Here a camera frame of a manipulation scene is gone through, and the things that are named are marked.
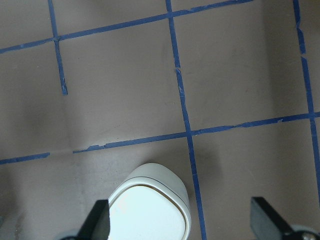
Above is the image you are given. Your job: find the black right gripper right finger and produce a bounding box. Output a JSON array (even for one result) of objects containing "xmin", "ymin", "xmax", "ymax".
[{"xmin": 250, "ymin": 196, "xmax": 320, "ymax": 240}]

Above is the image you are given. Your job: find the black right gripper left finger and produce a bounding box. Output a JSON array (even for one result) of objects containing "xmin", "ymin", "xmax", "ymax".
[{"xmin": 61, "ymin": 199, "xmax": 111, "ymax": 240}]

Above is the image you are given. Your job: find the white trash can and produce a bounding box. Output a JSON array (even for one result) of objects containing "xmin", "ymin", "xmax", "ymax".
[{"xmin": 108, "ymin": 163, "xmax": 192, "ymax": 240}]

